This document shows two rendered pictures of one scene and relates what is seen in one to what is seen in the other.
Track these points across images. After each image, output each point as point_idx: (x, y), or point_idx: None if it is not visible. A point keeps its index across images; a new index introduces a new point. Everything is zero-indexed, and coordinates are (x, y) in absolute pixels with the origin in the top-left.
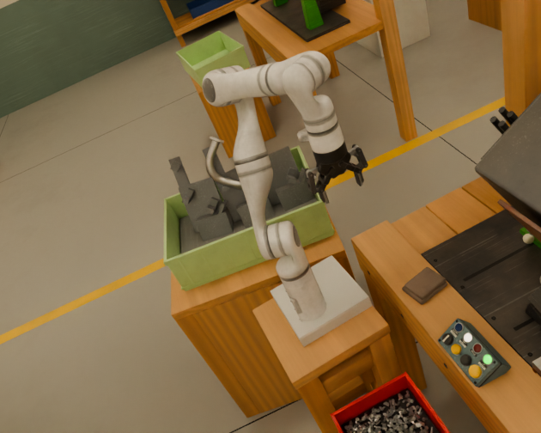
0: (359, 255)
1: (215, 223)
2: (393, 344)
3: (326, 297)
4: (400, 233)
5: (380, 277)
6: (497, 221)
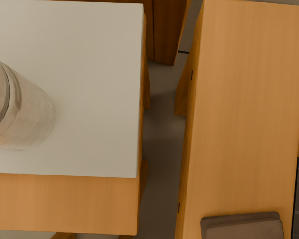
0: (197, 37)
1: None
2: (181, 104)
3: (62, 113)
4: None
5: (189, 147)
6: None
